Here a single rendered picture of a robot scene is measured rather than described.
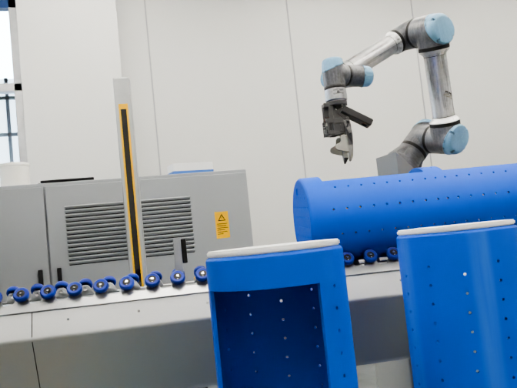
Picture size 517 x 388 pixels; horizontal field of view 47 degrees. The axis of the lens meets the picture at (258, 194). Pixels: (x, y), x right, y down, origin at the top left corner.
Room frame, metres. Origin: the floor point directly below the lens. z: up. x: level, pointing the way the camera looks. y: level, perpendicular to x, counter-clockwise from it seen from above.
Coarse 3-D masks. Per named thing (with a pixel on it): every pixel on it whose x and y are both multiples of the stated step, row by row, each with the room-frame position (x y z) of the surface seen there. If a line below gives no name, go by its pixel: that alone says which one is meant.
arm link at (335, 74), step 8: (336, 56) 2.00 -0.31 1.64; (328, 64) 2.00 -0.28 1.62; (336, 64) 1.99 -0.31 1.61; (328, 72) 2.00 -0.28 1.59; (336, 72) 1.99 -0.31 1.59; (344, 72) 2.01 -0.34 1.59; (328, 80) 2.00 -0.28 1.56; (336, 80) 1.99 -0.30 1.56; (344, 80) 2.01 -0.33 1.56; (328, 88) 2.00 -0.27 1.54
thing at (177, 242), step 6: (174, 240) 1.84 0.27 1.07; (180, 240) 1.85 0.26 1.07; (174, 246) 1.84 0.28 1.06; (180, 246) 1.85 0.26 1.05; (174, 252) 1.84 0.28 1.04; (180, 252) 1.85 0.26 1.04; (186, 252) 1.86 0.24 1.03; (180, 258) 1.85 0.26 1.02; (186, 258) 1.85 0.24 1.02; (180, 264) 1.85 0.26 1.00; (180, 270) 1.85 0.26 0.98
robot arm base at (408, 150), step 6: (402, 144) 2.41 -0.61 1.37; (408, 144) 2.39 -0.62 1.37; (414, 144) 2.38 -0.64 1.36; (396, 150) 2.38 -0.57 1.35; (402, 150) 2.38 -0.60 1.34; (408, 150) 2.37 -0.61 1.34; (414, 150) 2.37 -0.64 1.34; (420, 150) 2.38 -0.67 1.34; (402, 156) 2.35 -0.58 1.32; (408, 156) 2.35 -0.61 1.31; (414, 156) 2.36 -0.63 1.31; (420, 156) 2.38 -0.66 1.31; (408, 162) 2.34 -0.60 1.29; (414, 162) 2.35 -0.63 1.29; (420, 162) 2.38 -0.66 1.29
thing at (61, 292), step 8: (160, 280) 1.97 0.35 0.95; (64, 288) 1.93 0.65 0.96; (88, 288) 1.94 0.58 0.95; (112, 288) 1.96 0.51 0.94; (136, 288) 1.98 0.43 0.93; (144, 288) 1.98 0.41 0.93; (8, 296) 1.91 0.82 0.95; (32, 296) 1.92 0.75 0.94; (40, 296) 1.93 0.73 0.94; (56, 296) 1.94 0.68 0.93; (64, 296) 1.94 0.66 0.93
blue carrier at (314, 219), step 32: (320, 192) 1.84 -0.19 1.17; (352, 192) 1.85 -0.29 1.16; (384, 192) 1.86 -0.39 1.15; (416, 192) 1.87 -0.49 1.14; (448, 192) 1.88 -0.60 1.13; (480, 192) 1.89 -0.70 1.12; (512, 192) 1.90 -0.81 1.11; (320, 224) 1.81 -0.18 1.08; (352, 224) 1.83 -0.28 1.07; (384, 224) 1.85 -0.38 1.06; (416, 224) 1.86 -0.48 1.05; (448, 224) 1.88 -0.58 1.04; (384, 256) 1.96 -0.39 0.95
